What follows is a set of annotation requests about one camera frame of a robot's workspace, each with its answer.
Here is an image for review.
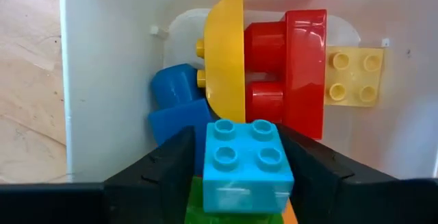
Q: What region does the green brick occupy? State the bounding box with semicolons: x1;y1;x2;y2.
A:
184;175;285;224

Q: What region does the yellow-orange brick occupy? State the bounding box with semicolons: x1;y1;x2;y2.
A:
196;0;246;124

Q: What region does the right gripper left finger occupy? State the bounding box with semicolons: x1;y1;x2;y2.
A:
104;125;196;224

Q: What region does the large blue brick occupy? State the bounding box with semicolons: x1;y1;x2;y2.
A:
147;62;216;177

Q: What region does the tall orange brick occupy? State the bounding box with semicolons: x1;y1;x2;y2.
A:
282;199;299;224

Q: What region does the white plastic bin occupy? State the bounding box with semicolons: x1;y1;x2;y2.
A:
58;0;438;184

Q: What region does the pale yellow four-stud brick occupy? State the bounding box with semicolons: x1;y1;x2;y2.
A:
323;45;385;108

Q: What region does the red two-stud brick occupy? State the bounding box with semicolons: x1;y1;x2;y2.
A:
243;9;328;140

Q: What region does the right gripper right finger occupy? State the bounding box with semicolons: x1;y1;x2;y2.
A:
276;124;387;224

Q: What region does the cyan four-stud brick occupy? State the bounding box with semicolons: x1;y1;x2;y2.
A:
202;119;295;214

